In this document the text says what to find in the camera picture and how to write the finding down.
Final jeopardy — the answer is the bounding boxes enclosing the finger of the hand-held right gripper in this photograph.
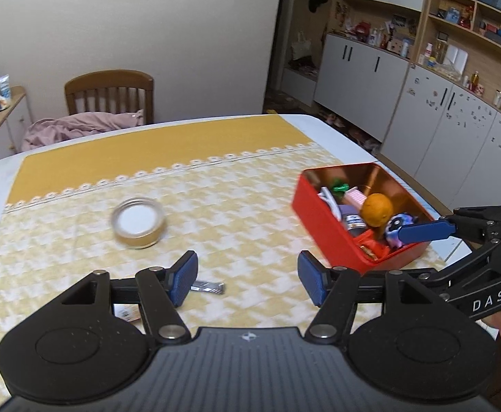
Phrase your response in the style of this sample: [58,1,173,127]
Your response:
[398,205,501,245]
[404,242,501,295]

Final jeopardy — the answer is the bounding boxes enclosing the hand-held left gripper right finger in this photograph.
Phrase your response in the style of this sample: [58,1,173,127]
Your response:
[298,250,434,344]

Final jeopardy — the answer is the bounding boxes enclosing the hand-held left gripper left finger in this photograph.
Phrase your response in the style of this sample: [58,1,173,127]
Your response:
[59,250,200,344]

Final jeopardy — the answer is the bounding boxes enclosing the purple round toy figure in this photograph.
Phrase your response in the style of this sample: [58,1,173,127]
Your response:
[383,212,419,248]

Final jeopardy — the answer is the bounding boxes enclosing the metal key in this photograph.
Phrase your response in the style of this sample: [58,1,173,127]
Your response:
[191,280,226,296]

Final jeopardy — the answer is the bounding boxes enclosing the red tassel charm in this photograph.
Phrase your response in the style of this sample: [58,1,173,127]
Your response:
[357,229,391,263]

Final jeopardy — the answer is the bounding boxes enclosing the red rectangular tin box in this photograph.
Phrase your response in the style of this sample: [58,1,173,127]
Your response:
[292,162,436,276]

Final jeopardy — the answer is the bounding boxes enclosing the pink ribbed soap dish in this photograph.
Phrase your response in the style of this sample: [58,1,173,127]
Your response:
[345,186,368,209]

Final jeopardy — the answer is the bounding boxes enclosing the white swim goggles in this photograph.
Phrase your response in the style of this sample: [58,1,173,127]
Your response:
[318,186,342,218]

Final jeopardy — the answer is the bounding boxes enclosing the orange fruit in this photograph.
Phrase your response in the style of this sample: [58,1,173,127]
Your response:
[359,193,394,228]

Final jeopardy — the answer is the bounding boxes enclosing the gold round lid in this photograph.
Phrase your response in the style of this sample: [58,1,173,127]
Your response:
[112,197,168,249]

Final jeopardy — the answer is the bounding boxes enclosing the long white cabinet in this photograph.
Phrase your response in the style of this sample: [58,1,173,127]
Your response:
[381,66,501,220]

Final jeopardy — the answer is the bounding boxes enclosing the white two-door cabinet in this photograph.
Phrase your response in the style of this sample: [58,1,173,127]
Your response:
[314,34,408,142]

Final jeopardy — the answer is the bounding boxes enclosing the pink cloth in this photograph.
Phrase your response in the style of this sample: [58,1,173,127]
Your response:
[21,109,145,153]

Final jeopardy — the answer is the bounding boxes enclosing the wooden chair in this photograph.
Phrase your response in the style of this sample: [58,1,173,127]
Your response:
[64,69,155,126]

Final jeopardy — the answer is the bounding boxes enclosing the cream tote bag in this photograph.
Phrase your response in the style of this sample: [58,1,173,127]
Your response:
[291,32,314,63]

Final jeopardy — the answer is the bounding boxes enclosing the wooden side cabinet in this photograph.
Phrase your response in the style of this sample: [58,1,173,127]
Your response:
[0,85,32,168]

